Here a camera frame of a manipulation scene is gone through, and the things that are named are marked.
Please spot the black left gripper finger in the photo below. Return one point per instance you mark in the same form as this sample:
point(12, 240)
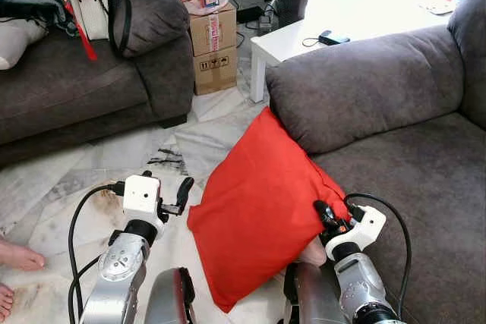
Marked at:
point(185, 190)
point(153, 175)

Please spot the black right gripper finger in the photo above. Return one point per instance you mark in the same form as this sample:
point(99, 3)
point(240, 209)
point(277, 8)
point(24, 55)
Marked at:
point(323, 212)

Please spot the red pillow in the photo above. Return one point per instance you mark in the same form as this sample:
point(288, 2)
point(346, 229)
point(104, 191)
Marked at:
point(258, 210)

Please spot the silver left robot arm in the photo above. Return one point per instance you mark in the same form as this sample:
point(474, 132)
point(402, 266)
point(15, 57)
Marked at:
point(121, 263)

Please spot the grey fabric sofa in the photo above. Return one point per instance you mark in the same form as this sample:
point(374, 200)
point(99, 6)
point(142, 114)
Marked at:
point(410, 187)
point(76, 89)

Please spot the silver robot right leg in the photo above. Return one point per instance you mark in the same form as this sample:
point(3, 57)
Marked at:
point(311, 301)

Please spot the silver robot leg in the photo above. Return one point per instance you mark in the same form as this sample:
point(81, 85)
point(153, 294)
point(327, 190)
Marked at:
point(311, 301)
point(167, 301)

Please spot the silver robot left leg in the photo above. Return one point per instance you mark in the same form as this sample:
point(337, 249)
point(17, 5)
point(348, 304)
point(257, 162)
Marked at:
point(167, 301)

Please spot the cardboard box with arrow marks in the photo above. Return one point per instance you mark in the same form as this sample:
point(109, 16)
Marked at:
point(216, 73)

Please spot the person bare foot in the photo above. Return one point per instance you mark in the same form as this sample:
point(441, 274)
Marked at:
point(4, 301)
point(19, 256)

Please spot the cardboard box with pink tape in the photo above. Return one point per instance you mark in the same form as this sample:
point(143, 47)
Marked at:
point(224, 32)

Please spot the white low table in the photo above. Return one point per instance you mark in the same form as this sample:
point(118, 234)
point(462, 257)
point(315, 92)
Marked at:
point(277, 49)

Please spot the pink plastic bag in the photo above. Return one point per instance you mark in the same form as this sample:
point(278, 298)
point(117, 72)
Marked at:
point(194, 7)

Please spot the small black device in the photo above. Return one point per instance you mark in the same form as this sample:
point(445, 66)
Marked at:
point(332, 37)

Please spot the grey power strip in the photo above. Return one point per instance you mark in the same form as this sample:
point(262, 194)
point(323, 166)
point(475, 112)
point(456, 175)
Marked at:
point(266, 24)

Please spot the black power adapter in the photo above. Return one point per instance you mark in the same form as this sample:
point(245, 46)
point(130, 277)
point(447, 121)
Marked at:
point(250, 14)

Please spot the beige stuffed cushion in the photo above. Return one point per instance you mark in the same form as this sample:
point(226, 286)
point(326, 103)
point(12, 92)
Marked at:
point(15, 43)

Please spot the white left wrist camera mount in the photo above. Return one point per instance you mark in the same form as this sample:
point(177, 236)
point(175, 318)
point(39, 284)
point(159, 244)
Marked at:
point(140, 195)

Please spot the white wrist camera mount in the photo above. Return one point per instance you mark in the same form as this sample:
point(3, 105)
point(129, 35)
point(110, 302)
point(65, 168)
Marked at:
point(364, 225)
point(140, 195)

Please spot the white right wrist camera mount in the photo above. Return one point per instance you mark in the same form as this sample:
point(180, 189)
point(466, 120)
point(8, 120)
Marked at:
point(364, 225)

